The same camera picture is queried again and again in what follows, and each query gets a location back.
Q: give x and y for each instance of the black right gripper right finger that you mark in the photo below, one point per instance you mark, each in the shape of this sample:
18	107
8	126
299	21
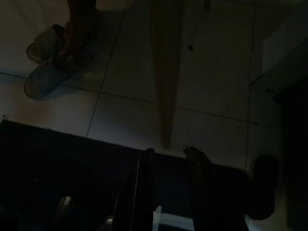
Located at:
207	197

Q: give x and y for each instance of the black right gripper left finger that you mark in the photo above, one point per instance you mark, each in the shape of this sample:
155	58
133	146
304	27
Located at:
142	197

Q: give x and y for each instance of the white cabinet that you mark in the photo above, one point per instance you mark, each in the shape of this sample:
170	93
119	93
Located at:
284	48

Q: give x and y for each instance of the grey slipper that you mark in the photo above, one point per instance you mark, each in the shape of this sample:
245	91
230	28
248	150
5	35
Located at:
41	45
45	79

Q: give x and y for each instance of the light wooden furniture leg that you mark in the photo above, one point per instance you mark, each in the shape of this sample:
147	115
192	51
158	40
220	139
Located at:
166	72

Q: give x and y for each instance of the black robot foot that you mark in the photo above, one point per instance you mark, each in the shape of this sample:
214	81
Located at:
263	187

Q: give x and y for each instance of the black floor mat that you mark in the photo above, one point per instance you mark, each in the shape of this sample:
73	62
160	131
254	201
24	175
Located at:
60	156

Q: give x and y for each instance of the person bare leg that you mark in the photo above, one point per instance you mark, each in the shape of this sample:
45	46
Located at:
79	29

